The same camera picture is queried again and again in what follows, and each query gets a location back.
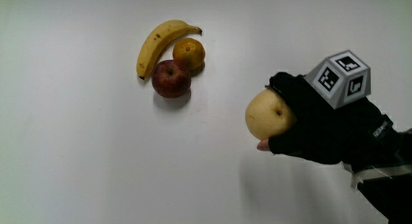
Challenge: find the yellow banana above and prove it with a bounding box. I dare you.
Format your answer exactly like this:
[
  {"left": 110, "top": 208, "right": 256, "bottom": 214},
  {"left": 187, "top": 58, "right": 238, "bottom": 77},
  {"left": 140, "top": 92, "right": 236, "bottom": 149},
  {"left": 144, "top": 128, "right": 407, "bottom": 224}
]
[{"left": 136, "top": 19, "right": 203, "bottom": 80}]

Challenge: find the orange mandarin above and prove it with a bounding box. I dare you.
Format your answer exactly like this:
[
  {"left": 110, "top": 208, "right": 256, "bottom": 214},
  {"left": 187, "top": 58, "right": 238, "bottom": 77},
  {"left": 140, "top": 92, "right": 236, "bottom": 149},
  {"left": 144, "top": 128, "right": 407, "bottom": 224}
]
[{"left": 172, "top": 37, "right": 206, "bottom": 71}]

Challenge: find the yellow pear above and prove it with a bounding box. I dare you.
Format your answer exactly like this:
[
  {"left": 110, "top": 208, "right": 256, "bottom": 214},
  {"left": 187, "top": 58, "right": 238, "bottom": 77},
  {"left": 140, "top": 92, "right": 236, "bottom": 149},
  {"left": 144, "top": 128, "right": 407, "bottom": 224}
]
[{"left": 245, "top": 88, "right": 297, "bottom": 141}]

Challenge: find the person's right hand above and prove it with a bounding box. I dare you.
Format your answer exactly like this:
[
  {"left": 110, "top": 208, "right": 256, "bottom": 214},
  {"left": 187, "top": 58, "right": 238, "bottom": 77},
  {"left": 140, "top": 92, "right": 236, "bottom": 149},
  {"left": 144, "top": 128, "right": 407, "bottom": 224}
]
[{"left": 256, "top": 50, "right": 404, "bottom": 173}]

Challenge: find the red apple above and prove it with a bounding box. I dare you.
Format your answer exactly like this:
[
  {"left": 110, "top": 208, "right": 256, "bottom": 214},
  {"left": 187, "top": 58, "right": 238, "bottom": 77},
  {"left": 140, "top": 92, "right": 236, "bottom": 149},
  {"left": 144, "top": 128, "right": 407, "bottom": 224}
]
[{"left": 151, "top": 59, "right": 192, "bottom": 99}]

